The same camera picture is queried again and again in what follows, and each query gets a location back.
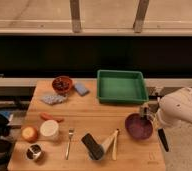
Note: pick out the silver fork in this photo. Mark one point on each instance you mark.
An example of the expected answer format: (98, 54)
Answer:
(70, 135)

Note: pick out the wooden stick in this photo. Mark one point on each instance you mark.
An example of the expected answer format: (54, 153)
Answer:
(114, 152)

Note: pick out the green plastic tray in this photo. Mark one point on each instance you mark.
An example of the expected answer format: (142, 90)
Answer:
(115, 86)

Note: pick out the red yellow apple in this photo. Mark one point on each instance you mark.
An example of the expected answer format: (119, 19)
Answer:
(29, 134)

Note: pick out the blue white cloth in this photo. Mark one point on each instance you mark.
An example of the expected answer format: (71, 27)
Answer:
(52, 99)

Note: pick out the blue sponge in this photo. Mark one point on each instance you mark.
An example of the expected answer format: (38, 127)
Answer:
(81, 89)

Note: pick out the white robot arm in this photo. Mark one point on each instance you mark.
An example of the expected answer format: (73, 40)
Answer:
(175, 106)

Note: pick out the red bowl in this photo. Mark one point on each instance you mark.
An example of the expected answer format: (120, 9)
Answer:
(62, 84)

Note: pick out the white cup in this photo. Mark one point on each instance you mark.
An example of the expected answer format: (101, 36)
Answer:
(50, 129)

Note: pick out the small metal cup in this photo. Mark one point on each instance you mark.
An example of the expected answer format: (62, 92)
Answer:
(34, 153)

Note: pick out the purple bowl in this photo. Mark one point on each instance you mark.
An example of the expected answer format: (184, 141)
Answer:
(139, 128)

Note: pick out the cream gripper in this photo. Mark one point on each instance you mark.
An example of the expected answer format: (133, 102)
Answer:
(156, 123)

